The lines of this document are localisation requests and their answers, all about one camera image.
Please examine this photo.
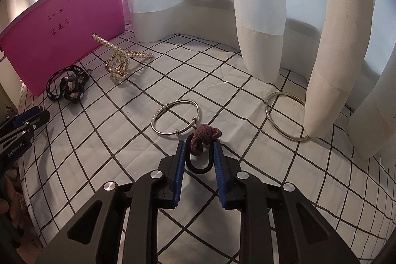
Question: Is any pink plastic basin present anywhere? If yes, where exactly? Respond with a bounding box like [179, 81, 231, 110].
[0, 0, 125, 97]

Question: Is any pearl hair clip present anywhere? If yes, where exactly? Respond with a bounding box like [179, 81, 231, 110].
[92, 33, 155, 82]

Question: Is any person's left hand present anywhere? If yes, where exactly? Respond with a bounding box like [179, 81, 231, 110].
[0, 169, 30, 223]

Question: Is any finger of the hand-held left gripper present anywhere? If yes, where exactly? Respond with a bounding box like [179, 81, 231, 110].
[22, 111, 50, 136]
[0, 107, 41, 131]

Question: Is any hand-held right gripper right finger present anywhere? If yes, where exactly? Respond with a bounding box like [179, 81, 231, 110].
[213, 141, 361, 264]

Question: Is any beaded silver bangle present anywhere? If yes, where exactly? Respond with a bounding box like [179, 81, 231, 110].
[151, 99, 202, 138]

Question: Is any plain silver bangle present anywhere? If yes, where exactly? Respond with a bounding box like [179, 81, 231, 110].
[265, 92, 310, 141]

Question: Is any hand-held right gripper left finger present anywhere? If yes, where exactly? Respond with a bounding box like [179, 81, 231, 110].
[34, 140, 187, 264]

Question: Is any knotted brown black hair tie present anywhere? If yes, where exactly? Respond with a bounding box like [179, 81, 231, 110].
[185, 124, 223, 174]

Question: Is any black printed ribbon band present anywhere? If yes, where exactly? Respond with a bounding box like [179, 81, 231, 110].
[46, 65, 93, 104]

